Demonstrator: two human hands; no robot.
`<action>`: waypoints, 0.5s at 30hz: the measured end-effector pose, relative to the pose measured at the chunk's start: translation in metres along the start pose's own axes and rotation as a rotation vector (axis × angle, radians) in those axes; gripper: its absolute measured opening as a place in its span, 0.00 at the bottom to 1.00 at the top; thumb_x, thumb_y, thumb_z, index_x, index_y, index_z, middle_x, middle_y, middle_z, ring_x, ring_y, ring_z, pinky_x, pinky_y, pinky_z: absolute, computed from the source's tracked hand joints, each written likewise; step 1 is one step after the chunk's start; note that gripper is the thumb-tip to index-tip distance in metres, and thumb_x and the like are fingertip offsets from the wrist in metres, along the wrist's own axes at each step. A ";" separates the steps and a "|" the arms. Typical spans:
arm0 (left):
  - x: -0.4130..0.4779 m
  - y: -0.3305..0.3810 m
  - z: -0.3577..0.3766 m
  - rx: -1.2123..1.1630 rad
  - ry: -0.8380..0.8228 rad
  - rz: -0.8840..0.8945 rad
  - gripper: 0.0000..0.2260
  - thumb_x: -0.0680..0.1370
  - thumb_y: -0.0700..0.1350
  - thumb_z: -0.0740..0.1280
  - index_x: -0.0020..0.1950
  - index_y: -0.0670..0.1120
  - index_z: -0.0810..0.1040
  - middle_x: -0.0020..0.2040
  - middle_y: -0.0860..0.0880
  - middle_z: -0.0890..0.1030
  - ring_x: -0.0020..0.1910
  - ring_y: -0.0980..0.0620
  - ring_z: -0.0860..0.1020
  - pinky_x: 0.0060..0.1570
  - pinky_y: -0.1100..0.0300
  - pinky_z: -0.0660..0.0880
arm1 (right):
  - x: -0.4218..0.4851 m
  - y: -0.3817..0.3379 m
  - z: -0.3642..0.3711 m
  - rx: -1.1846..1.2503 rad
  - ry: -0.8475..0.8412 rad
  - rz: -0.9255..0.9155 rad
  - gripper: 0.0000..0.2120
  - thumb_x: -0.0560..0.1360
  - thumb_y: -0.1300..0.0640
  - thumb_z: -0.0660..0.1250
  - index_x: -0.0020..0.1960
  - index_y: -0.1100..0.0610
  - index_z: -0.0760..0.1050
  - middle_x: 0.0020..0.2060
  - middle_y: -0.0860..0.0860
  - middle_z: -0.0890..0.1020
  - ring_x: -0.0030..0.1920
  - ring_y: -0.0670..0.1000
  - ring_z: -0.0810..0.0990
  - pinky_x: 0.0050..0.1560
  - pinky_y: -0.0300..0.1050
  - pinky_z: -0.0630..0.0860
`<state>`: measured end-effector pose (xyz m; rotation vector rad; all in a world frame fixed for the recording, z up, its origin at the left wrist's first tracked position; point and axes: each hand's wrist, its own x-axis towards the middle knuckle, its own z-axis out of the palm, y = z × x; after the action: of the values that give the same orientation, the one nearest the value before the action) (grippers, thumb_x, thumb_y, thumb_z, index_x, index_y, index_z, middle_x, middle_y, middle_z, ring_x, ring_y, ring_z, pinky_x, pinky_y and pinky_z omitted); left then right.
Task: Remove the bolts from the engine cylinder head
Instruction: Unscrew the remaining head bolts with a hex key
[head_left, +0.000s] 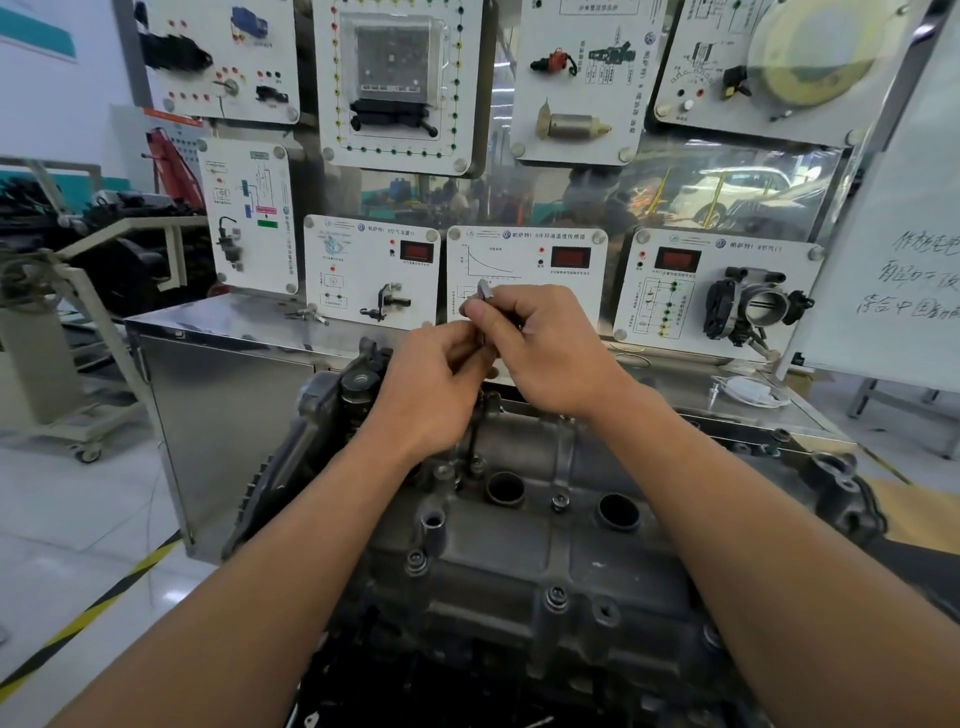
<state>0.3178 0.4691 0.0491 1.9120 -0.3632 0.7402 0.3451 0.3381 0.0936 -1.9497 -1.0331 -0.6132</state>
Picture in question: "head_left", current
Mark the person's right hand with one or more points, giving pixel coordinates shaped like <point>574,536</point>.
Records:
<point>562,360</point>

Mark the person's left hand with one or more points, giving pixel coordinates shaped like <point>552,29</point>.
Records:
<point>420,405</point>

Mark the silver hex key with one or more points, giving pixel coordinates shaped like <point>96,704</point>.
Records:
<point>485,289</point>

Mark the grey metal engine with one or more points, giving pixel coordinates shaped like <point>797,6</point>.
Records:
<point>510,562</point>

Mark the person's right forearm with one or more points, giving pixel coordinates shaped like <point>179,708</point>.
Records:
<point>787,585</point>

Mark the person's left forearm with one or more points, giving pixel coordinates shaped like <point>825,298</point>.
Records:
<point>240,600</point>

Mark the black engine on trolley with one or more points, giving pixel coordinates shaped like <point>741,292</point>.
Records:
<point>127,277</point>

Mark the engine on beige stand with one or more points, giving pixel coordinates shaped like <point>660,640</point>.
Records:
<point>45,390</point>

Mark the white panel curve graph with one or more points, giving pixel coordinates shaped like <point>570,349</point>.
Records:
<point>577,300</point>

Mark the white panel throttle body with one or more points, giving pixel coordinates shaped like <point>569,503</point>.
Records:
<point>630,337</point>

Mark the white panel black lever sensor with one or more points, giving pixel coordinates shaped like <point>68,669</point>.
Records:
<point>420,315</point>

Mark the white panel green red labels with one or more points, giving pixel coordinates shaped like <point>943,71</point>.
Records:
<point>277,262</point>

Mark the black throttle body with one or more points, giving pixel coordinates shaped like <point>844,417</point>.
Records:
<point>765,304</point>

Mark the white sensor training panel board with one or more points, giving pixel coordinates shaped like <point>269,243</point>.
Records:
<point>202,435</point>

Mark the cardboard box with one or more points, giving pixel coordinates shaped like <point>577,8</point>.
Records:
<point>799,382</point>

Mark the white panel brass filter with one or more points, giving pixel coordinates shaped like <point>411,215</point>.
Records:
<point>525,112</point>

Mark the white panel yellow disc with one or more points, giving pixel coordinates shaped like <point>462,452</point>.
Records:
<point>697,127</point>

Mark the white panel control module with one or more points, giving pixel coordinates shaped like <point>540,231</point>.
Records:
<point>330,150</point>

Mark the large whiteboard on stand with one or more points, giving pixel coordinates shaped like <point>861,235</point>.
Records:
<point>885,262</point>

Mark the red hoist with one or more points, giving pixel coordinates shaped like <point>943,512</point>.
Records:
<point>172,165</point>

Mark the clear cased control module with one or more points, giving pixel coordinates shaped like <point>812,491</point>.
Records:
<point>394,52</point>

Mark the yellow blue disc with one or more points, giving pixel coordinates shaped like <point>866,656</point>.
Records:
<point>817,52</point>

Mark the small grey handwheel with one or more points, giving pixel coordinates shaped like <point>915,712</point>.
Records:
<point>30,270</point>

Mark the black accelerator pedal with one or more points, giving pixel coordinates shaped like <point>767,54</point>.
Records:
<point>172,52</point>

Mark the grey wall cabinet orange strip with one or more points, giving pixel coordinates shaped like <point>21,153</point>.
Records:
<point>127,150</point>

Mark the teal striped wall poster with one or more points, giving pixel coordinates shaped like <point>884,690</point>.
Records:
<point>37,30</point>

